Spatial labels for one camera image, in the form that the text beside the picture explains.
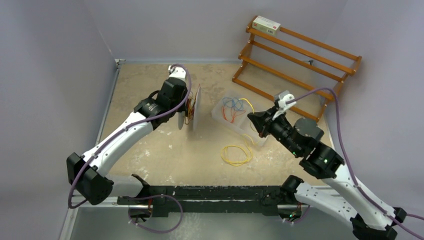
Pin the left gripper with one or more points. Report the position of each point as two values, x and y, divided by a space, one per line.
182 109

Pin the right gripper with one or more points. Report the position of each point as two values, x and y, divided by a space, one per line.
259 119

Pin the white perforated cable spool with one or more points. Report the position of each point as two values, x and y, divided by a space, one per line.
193 118

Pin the clear plastic divided tray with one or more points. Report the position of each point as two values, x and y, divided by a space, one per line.
232 111

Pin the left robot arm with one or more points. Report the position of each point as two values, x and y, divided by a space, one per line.
87 173

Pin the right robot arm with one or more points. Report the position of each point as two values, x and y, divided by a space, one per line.
363 212

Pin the wooden shelf rack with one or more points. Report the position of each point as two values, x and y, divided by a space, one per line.
246 59

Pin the white green box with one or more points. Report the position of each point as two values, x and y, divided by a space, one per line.
266 25

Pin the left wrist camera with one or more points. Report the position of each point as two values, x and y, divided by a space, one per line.
177 72

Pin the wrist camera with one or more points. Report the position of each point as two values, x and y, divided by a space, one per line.
283 101
177 72

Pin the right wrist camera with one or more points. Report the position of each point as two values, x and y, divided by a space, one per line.
283 101

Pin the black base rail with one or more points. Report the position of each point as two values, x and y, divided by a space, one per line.
268 200

